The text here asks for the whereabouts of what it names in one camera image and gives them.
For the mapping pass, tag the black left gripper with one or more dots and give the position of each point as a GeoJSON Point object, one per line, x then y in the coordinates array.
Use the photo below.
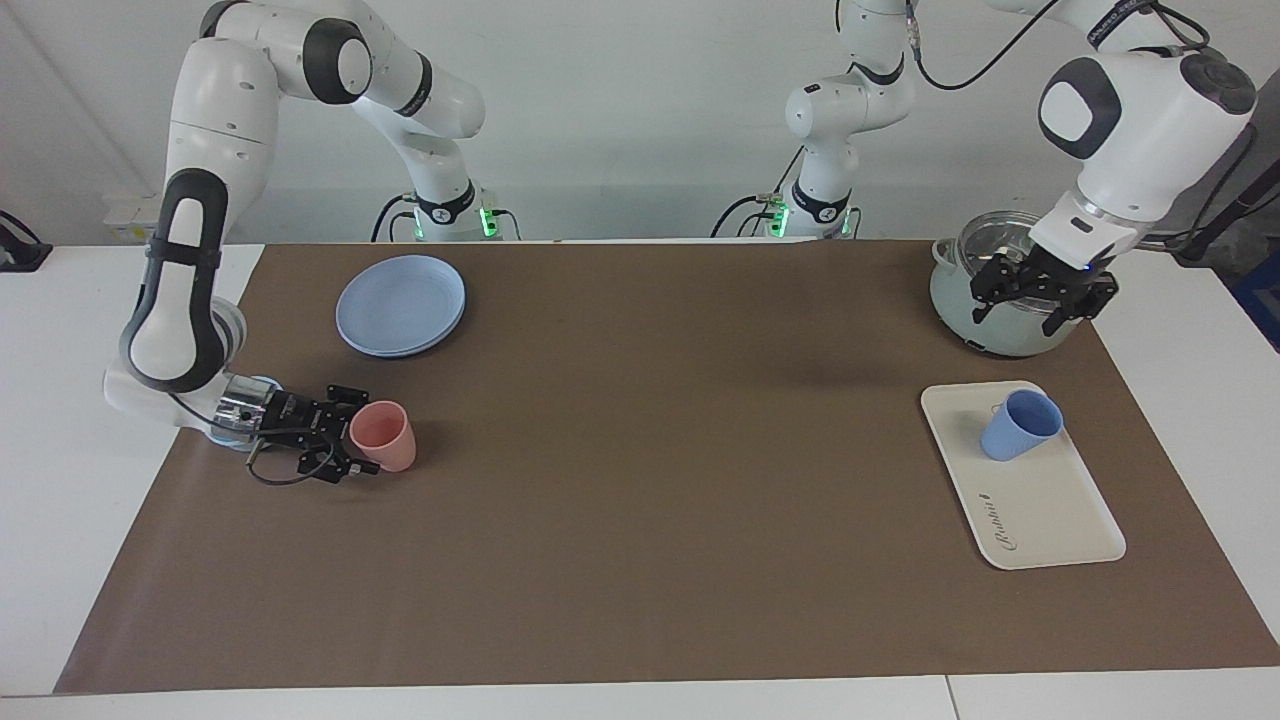
{"type": "Point", "coordinates": [1055, 278]}

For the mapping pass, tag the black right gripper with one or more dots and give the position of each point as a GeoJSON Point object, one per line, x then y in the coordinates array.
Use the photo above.
{"type": "Point", "coordinates": [290, 420]}

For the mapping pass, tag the pink plastic cup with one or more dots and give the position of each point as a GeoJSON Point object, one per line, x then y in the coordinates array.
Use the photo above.
{"type": "Point", "coordinates": [385, 440]}

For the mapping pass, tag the blue plastic cup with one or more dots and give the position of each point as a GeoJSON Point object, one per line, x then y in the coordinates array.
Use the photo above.
{"type": "Point", "coordinates": [1015, 430]}

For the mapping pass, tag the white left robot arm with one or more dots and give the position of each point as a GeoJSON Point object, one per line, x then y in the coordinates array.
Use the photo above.
{"type": "Point", "coordinates": [1140, 130]}

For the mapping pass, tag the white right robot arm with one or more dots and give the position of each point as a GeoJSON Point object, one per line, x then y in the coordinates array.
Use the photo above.
{"type": "Point", "coordinates": [215, 150]}

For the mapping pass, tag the cream tray with Rabbit print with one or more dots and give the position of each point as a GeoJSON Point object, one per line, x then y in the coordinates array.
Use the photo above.
{"type": "Point", "coordinates": [1040, 510]}

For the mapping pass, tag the pale blue round plate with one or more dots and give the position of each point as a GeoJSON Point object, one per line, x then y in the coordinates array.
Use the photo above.
{"type": "Point", "coordinates": [400, 305]}

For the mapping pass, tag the blue box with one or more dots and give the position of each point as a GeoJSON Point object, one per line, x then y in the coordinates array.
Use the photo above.
{"type": "Point", "coordinates": [1262, 300]}

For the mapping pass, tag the brown paper table mat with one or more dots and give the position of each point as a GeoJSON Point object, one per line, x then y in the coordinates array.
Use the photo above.
{"type": "Point", "coordinates": [650, 500]}

